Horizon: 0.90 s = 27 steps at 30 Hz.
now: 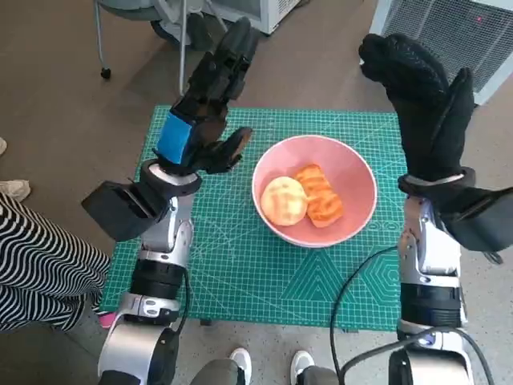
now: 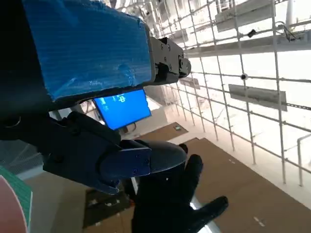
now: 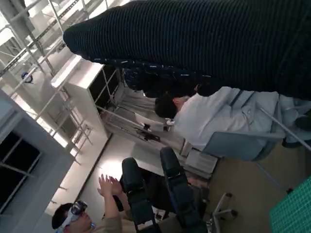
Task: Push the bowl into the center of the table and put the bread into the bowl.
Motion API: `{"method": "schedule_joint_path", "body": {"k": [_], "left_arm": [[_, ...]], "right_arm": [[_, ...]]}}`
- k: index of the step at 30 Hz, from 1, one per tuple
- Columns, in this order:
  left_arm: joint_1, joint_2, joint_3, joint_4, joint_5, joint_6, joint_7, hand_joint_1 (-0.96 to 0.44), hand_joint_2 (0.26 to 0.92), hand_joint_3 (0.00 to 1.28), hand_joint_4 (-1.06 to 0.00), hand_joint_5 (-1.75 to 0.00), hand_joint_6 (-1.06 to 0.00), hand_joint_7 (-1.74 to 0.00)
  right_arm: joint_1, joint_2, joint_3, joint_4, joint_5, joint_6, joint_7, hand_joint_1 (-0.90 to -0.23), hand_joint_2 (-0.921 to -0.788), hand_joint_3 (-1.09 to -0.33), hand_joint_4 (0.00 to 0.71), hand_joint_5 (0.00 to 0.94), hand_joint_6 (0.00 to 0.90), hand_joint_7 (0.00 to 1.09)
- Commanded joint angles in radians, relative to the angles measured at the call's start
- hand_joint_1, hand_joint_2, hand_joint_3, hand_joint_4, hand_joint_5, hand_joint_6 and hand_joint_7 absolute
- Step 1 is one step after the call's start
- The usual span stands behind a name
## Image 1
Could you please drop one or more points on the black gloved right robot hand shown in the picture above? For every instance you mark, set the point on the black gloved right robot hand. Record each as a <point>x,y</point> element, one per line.
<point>425,120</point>

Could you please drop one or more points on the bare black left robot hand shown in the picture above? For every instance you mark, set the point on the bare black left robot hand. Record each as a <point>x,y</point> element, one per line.
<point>204,120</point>

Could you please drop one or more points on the pink bowl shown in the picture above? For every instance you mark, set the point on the pink bowl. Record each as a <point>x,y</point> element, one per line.
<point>352,176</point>

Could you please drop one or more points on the round toy bread bun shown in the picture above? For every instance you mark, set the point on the round toy bread bun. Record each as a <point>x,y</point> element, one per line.
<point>282,202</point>

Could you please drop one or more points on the long toy bread loaf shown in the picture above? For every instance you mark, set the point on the long toy bread loaf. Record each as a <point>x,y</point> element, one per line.
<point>324,200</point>

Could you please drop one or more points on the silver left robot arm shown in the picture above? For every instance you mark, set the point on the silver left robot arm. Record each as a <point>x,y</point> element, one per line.
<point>156,280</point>

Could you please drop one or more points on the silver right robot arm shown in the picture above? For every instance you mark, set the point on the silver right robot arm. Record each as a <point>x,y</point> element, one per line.
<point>429,297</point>

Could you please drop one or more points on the person on chair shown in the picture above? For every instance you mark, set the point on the person on chair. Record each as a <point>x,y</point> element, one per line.
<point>198,34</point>

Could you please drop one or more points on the white unit with mesh grille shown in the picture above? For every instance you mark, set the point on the white unit with mesh grille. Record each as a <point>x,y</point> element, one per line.
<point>449,32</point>

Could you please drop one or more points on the white glass-front cabinet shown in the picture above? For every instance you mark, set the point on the white glass-front cabinet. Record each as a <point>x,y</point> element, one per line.
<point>256,12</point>

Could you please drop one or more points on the metal chair with casters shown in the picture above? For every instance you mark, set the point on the metal chair with casters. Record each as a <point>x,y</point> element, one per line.
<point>101,40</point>

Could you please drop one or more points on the green cutting mat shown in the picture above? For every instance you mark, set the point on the green cutting mat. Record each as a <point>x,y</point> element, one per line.
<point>240,280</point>

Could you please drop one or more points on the person's white shoe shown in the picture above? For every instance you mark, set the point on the person's white shoe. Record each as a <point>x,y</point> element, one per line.
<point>14,189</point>
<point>2,146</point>

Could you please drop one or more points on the person in striped clothing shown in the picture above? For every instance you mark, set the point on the person in striped clothing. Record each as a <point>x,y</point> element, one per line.
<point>40,256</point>

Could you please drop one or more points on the person with white shoes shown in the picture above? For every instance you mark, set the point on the person with white shoes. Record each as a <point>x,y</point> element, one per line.
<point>216,371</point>

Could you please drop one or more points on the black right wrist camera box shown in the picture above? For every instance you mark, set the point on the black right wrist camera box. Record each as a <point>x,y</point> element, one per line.
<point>481,224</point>

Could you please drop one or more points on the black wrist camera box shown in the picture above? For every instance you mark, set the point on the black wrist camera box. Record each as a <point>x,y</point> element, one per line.
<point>116,212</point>
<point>481,224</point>

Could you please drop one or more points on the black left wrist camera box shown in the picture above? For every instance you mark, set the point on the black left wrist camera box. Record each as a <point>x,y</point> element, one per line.
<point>116,212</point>

